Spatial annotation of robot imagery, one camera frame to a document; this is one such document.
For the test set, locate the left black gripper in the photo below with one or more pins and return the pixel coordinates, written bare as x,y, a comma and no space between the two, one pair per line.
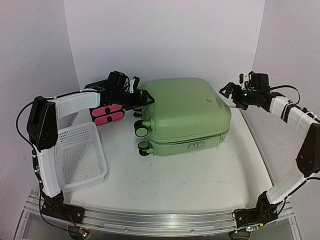
137,102

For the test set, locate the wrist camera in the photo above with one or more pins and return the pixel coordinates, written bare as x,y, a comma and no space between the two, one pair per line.
253,82
118,81

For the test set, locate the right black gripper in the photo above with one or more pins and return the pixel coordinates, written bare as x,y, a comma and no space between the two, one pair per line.
235,94

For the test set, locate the aluminium front rail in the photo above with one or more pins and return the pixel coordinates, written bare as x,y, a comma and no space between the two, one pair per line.
156,224

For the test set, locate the white perforated plastic basket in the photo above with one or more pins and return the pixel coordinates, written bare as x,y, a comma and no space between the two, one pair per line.
79,157

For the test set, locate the black pink drawer organizer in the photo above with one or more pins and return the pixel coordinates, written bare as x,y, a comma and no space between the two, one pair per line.
107,110

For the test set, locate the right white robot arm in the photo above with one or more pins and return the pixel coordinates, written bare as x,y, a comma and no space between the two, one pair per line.
302,144

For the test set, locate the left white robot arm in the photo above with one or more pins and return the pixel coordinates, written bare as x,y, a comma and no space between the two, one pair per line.
42,125

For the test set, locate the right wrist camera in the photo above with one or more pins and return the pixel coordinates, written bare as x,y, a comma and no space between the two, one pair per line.
253,82

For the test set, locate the green hard-shell suitcase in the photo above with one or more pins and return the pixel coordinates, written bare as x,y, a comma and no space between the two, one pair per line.
187,115

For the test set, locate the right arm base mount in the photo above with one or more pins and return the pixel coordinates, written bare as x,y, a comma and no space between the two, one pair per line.
262,213

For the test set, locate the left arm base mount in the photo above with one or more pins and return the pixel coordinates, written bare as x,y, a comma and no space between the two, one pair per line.
62,212

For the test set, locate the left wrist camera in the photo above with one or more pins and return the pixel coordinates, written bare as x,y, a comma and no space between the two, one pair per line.
118,81

